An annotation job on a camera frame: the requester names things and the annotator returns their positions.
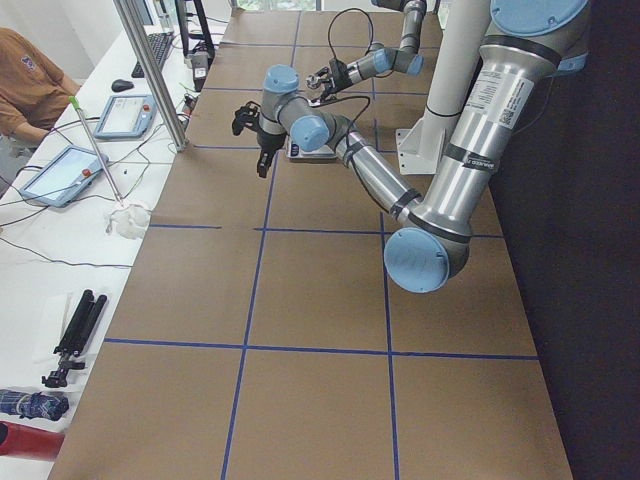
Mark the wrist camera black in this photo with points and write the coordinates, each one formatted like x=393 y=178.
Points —
x=246 y=117

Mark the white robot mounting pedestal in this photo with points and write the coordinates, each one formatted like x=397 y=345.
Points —
x=421 y=147

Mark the black folded tripod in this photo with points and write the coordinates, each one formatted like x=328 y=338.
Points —
x=75 y=338

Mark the blue folded umbrella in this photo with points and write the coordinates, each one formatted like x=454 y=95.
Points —
x=33 y=405

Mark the blue teach pendant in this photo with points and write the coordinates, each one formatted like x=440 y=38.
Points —
x=126 y=117
x=63 y=178

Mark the aluminium frame post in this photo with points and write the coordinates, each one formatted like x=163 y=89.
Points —
x=138 y=38

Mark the far blue teach pendant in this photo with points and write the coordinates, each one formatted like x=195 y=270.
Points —
x=126 y=117

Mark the digital kitchen scale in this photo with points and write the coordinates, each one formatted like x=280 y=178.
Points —
x=297 y=154

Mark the metal rod green tip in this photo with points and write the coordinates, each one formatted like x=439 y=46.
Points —
x=83 y=121

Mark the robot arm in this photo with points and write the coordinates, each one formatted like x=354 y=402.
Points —
x=492 y=55
x=379 y=61

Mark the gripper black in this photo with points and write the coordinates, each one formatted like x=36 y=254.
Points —
x=267 y=142
x=328 y=81

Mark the clear glass sauce bottle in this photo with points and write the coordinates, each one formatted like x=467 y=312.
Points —
x=321 y=84

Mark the person in orange shirt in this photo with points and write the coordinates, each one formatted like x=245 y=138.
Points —
x=34 y=90

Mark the near blue teach pendant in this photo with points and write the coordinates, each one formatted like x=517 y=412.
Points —
x=63 y=178

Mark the black power adapter box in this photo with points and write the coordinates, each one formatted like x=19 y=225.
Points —
x=200 y=64

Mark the black computer mouse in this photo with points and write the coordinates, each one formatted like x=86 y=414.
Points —
x=121 y=85

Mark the black keyboard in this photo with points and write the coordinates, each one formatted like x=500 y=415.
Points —
x=160 y=44

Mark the red bottle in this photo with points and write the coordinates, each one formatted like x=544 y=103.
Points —
x=26 y=442

